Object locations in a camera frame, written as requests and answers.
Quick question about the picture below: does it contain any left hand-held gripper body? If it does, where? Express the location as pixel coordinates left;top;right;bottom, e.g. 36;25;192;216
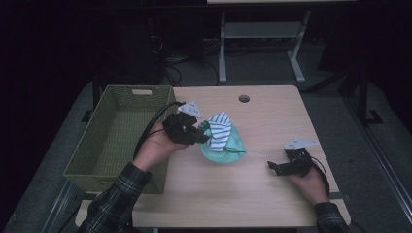
161;100;204;146

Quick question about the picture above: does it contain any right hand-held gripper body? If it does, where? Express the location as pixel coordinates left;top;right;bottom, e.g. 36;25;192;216
282;138;320;179

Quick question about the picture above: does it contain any white blue striped cloth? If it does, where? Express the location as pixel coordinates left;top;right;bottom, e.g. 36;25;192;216
206;112;233;153

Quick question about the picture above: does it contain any mint green pet shirt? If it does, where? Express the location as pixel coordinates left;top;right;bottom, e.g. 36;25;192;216
197;119;247;164

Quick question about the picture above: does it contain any green woven basket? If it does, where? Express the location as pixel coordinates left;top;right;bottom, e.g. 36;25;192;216
62;84;179;194

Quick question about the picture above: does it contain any person's right hand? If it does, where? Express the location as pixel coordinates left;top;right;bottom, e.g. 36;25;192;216
287;167;330;207

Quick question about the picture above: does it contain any person's left hand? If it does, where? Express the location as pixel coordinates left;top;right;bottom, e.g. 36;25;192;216
131;120;190;173

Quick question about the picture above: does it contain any dark metal stand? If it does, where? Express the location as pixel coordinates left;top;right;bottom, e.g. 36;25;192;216
338;66;385;128

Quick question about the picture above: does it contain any black stand leg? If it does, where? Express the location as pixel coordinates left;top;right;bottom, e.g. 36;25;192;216
80;74;102;123

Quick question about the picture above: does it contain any right hand-held gripper black cable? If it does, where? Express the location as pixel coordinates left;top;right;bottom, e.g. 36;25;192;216
306;154;331;197

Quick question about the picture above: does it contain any hand-held gripper black cable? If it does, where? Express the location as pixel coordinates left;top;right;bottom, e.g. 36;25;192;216
306;154;331;197
133;101;187;160

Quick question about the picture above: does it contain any left hand-held gripper black cable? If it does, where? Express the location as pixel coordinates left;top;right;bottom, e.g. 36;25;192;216
133;101;187;160

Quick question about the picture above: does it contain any bundle of floor cables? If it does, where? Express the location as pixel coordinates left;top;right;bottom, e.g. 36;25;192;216
160;54;222;87

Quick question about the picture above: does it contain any white metal table frame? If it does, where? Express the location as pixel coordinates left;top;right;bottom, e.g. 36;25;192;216
218;9;313;85

